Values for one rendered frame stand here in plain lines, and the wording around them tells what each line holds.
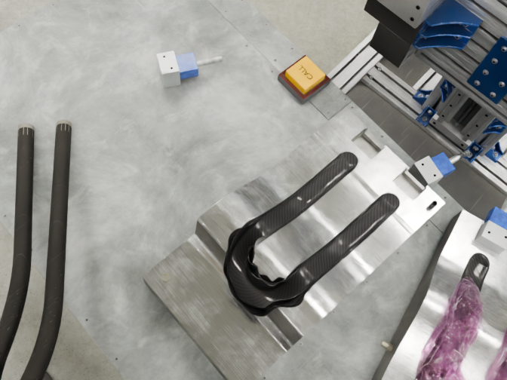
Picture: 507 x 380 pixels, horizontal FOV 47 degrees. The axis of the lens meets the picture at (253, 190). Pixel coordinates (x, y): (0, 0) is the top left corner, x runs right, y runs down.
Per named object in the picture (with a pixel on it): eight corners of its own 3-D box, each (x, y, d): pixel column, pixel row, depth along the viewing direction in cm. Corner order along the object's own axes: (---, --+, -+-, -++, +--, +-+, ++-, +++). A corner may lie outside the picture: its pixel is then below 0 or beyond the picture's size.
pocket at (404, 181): (402, 173, 113) (408, 166, 110) (422, 193, 112) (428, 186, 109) (386, 188, 112) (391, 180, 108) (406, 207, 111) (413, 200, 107)
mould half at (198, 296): (337, 127, 122) (351, 94, 109) (428, 218, 116) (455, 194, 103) (145, 283, 107) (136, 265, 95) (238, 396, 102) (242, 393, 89)
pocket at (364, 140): (362, 135, 116) (367, 126, 112) (382, 154, 114) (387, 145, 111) (346, 148, 114) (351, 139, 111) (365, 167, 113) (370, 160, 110)
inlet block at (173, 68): (218, 56, 126) (218, 41, 121) (224, 75, 124) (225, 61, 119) (158, 68, 124) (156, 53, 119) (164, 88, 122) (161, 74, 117)
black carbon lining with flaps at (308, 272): (344, 150, 112) (355, 127, 103) (404, 211, 109) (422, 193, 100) (204, 267, 102) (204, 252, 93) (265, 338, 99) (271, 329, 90)
